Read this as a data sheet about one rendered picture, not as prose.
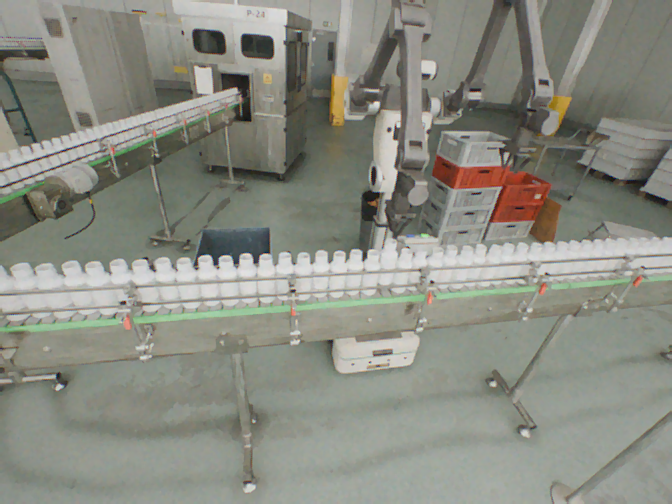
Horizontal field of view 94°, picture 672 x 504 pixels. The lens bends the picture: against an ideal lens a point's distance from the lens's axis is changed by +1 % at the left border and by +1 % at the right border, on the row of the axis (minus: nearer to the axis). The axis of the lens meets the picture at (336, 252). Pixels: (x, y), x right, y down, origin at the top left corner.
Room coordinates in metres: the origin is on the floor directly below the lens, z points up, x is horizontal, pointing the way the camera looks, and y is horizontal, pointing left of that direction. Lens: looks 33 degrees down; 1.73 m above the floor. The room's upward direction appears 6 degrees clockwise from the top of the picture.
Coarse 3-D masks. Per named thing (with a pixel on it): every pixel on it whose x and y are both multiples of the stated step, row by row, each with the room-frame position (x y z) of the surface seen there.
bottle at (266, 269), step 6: (264, 258) 0.80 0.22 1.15; (270, 258) 0.79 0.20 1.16; (264, 264) 0.77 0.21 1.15; (270, 264) 0.78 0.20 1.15; (258, 270) 0.77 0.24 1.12; (264, 270) 0.77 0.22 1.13; (270, 270) 0.77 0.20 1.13; (258, 276) 0.77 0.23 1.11; (264, 276) 0.76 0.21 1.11; (258, 282) 0.77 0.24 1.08; (264, 282) 0.76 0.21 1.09; (270, 282) 0.76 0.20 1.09; (258, 288) 0.77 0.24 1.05; (264, 288) 0.76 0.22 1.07; (270, 288) 0.76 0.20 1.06; (258, 294) 0.77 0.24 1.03; (264, 300) 0.76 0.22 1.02; (270, 300) 0.76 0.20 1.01
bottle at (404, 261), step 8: (408, 248) 0.92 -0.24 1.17; (400, 256) 0.90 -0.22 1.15; (408, 256) 0.89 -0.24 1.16; (400, 264) 0.88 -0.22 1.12; (408, 264) 0.88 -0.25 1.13; (408, 272) 0.88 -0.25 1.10; (392, 280) 0.89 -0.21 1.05; (400, 280) 0.88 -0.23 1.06; (392, 288) 0.88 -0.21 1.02; (400, 288) 0.88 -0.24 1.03
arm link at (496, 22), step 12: (504, 0) 1.43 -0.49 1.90; (492, 12) 1.47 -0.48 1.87; (504, 12) 1.44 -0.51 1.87; (492, 24) 1.45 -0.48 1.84; (504, 24) 1.45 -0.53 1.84; (492, 36) 1.45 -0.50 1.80; (480, 48) 1.49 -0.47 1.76; (492, 48) 1.46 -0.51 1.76; (480, 60) 1.47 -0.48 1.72; (480, 72) 1.47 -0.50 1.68; (468, 84) 1.49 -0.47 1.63; (480, 84) 1.49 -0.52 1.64; (456, 96) 1.52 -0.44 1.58; (468, 96) 1.48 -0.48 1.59; (480, 96) 1.50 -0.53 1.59
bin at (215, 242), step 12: (204, 228) 1.27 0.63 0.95; (216, 228) 1.28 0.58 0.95; (228, 228) 1.30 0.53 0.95; (240, 228) 1.31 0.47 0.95; (252, 228) 1.33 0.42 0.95; (264, 228) 1.34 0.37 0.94; (204, 240) 1.24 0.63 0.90; (216, 240) 1.28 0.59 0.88; (228, 240) 1.30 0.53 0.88; (240, 240) 1.31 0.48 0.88; (252, 240) 1.32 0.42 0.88; (264, 240) 1.34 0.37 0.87; (204, 252) 1.20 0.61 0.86; (216, 252) 1.28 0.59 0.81; (228, 252) 1.29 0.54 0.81; (240, 252) 1.31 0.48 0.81; (252, 252) 1.32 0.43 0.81; (264, 252) 1.34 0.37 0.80; (192, 264) 0.99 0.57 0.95; (216, 264) 1.28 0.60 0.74
